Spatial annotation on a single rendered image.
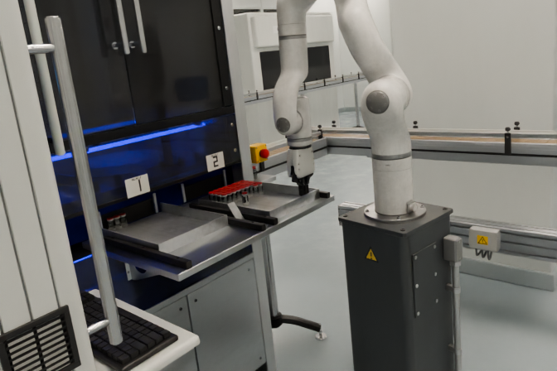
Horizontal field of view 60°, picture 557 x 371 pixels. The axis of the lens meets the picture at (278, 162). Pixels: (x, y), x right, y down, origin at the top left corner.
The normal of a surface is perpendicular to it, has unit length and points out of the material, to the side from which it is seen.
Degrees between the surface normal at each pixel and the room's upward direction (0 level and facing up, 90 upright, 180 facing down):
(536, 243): 90
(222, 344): 90
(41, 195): 90
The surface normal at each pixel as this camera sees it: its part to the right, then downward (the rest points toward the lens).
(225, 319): 0.76, 0.06
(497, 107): -0.64, 0.23
